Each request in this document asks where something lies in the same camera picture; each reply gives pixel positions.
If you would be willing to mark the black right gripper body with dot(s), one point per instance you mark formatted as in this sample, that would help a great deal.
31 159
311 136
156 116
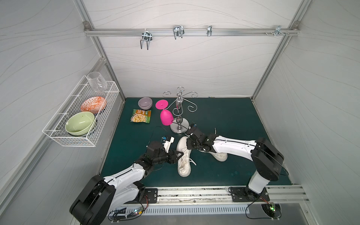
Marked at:
192 139

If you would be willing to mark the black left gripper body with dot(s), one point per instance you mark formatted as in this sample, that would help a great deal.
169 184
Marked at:
171 156

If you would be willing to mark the white knit sneaker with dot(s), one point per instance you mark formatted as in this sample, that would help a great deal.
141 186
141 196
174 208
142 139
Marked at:
182 147
221 157

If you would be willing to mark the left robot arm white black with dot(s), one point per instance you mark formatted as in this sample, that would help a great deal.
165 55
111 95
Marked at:
102 195

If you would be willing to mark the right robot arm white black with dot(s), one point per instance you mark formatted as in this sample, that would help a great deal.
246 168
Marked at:
266 158

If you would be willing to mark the chrome glass holder stand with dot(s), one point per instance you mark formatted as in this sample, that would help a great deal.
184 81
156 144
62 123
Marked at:
179 124

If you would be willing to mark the green dark table mat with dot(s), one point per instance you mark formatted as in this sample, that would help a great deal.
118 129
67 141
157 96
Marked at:
234 118

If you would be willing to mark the pink plastic wine glass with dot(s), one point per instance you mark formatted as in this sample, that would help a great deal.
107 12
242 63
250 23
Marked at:
166 116

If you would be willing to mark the green snack packet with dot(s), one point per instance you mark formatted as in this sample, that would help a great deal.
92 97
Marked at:
141 116

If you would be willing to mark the lilac ceramic bowl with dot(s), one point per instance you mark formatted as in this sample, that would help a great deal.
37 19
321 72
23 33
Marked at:
145 103

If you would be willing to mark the orange patterned bowl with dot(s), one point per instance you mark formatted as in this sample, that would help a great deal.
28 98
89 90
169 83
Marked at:
94 105

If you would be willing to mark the green ceramic bowl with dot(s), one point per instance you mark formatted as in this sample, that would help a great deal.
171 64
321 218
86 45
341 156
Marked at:
80 123

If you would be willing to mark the clear drinking glass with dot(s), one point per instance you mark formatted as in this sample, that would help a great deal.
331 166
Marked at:
97 81

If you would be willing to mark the metal double hook middle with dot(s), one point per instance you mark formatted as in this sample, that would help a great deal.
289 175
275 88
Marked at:
178 31

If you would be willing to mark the metal double hook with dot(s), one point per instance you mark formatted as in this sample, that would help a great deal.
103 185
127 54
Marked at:
178 31
146 39

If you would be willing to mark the small metal hook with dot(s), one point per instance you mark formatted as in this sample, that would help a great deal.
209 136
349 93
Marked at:
209 31

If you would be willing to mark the metal double hook left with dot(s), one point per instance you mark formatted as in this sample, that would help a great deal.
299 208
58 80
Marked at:
146 39

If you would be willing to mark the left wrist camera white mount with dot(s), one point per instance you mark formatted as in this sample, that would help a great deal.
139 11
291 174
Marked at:
167 141

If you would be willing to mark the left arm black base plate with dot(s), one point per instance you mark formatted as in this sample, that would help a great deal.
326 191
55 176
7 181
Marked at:
145 196

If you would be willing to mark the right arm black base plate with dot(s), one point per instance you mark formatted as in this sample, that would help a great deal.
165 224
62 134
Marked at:
244 194

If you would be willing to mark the white wire wall basket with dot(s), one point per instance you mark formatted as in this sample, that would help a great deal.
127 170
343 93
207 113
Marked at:
55 129

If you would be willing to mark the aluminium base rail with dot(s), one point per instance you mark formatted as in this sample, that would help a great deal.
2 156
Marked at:
197 195

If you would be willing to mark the metal hook bracket right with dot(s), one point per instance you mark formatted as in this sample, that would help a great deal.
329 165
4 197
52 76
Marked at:
277 32

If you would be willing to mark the aluminium crossbar rail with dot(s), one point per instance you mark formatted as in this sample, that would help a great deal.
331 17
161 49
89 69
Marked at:
201 32

